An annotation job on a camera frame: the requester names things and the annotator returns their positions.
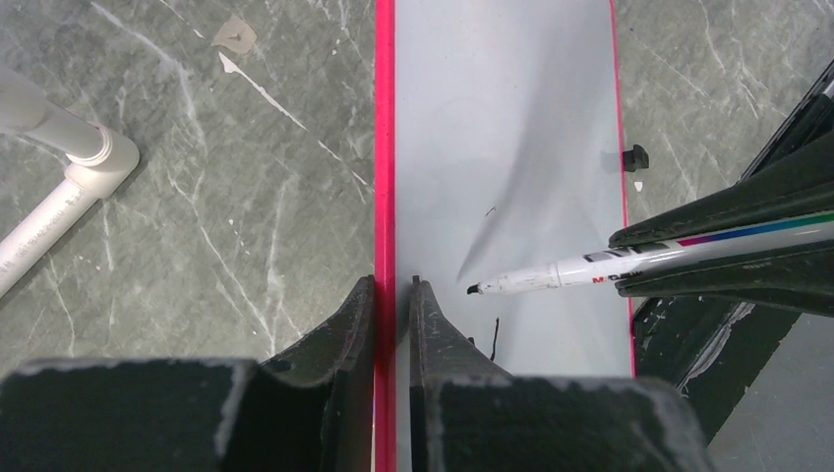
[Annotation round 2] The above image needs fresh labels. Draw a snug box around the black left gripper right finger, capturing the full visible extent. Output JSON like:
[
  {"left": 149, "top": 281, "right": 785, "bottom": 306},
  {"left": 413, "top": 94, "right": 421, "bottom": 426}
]
[{"left": 408, "top": 279, "right": 714, "bottom": 471}]

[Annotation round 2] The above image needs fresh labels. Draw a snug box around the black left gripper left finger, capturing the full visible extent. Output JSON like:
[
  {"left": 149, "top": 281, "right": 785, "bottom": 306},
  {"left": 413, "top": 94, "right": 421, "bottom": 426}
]
[{"left": 1, "top": 276, "right": 375, "bottom": 471}]

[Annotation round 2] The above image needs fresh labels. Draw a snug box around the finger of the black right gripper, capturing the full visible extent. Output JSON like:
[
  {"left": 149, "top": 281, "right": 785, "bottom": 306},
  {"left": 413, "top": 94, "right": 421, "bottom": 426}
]
[
  {"left": 608, "top": 132, "right": 833, "bottom": 248},
  {"left": 616, "top": 240, "right": 833, "bottom": 318}
]

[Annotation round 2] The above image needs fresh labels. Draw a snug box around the black whiteboard marker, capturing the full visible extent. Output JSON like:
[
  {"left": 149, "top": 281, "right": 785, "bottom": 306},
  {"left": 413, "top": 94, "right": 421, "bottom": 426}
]
[{"left": 467, "top": 210, "right": 833, "bottom": 295}]

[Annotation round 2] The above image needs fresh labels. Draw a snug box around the red framed whiteboard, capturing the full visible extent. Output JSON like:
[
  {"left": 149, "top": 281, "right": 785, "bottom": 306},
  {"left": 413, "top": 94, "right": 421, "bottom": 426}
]
[{"left": 378, "top": 1, "right": 634, "bottom": 471}]

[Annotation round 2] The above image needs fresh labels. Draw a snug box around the black whiteboard clip right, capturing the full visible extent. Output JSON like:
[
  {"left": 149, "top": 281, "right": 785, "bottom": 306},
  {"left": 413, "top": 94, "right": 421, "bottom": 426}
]
[{"left": 622, "top": 145, "right": 650, "bottom": 173}]

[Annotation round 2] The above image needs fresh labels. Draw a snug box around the white slanted corner pipe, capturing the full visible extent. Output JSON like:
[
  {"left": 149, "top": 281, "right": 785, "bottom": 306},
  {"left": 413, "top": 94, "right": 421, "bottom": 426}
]
[{"left": 1, "top": 67, "right": 140, "bottom": 293}]

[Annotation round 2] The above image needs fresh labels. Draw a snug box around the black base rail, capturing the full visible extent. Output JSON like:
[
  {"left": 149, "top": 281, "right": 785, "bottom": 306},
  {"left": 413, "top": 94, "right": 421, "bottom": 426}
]
[{"left": 631, "top": 58, "right": 834, "bottom": 444}]

